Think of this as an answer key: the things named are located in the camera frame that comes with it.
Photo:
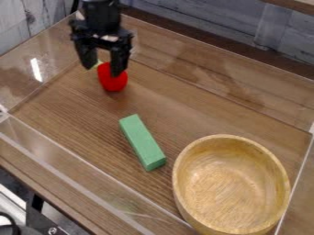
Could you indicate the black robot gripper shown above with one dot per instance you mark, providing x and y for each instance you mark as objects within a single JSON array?
[{"x": 96, "y": 29}]

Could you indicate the red plush strawberry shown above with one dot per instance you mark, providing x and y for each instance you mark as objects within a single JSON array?
[{"x": 111, "y": 84}]

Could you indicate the green foam block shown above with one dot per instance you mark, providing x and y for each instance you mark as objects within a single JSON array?
[{"x": 142, "y": 142}]

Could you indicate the clear acrylic tray walls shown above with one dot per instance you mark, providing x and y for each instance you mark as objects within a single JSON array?
[{"x": 191, "y": 90}]

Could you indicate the wooden bowl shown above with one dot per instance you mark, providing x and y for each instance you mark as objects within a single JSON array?
[{"x": 230, "y": 185}]

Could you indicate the black table leg bracket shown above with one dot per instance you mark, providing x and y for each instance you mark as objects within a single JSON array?
[{"x": 36, "y": 220}]

